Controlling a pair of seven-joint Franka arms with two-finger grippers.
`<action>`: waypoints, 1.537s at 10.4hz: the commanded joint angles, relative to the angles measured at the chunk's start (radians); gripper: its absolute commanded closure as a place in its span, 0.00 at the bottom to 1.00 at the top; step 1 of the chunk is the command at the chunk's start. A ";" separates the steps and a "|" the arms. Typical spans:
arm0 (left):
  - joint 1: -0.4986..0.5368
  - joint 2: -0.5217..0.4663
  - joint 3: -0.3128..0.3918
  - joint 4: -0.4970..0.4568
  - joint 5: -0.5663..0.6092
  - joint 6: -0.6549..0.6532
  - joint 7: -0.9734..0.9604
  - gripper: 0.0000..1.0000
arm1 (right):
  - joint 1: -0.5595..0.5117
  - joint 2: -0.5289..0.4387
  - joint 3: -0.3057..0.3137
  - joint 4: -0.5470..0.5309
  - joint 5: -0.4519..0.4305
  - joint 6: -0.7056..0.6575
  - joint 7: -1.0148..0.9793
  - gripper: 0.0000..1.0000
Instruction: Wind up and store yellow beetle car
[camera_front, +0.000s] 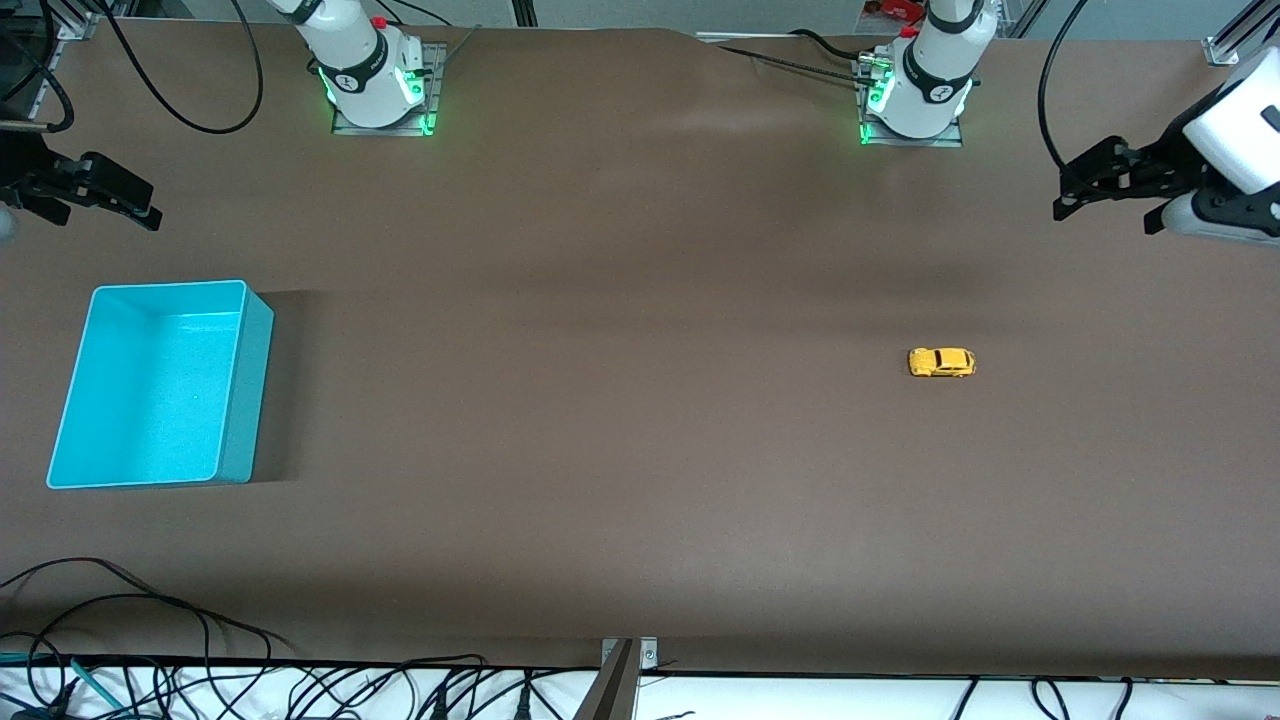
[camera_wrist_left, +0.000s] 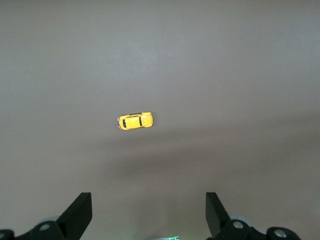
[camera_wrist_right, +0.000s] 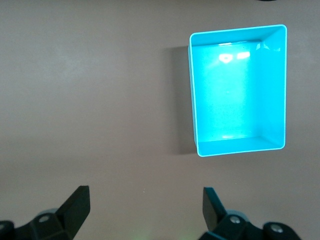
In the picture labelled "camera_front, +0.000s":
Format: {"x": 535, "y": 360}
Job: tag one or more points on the metal corner bracket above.
{"x": 648, "y": 655}

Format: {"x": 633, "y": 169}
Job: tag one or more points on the cyan plastic bin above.
{"x": 150, "y": 390}

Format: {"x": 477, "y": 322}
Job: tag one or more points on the red printed object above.
{"x": 895, "y": 10}

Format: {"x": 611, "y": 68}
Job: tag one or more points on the aluminium frame profile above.
{"x": 522, "y": 12}
{"x": 1225, "y": 50}
{"x": 70, "y": 25}
{"x": 1020, "y": 15}

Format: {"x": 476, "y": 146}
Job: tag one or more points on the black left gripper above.
{"x": 1166, "y": 160}

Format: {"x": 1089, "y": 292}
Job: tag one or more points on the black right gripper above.
{"x": 22, "y": 168}

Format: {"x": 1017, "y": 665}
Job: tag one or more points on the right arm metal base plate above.
{"x": 436, "y": 85}

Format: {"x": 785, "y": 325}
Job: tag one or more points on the black power plug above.
{"x": 437, "y": 705}
{"x": 524, "y": 700}

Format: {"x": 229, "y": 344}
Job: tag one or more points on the dark glass panel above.
{"x": 20, "y": 60}

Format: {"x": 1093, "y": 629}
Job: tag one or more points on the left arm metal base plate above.
{"x": 910, "y": 142}

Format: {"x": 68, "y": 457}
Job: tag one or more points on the brown table cover sheet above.
{"x": 640, "y": 450}

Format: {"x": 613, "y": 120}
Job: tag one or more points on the yellow toy beetle car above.
{"x": 942, "y": 362}

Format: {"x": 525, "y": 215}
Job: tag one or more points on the grey metal bar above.
{"x": 610, "y": 695}

